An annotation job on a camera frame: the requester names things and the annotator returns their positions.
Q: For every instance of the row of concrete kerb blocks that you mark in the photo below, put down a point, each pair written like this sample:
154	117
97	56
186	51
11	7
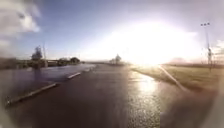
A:
33	93

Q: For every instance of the row of low bushes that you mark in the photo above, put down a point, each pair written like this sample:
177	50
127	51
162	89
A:
15	63

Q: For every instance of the grass verge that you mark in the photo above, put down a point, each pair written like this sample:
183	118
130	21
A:
193	76

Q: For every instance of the dark wet asphalt path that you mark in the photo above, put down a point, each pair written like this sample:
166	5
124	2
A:
100	100

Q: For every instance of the tree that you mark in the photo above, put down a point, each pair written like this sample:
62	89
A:
37	55

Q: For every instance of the clump of trees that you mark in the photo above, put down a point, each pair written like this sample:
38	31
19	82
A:
117	59
74	60

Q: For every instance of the lamp pole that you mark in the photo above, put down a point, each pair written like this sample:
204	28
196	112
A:
208	46

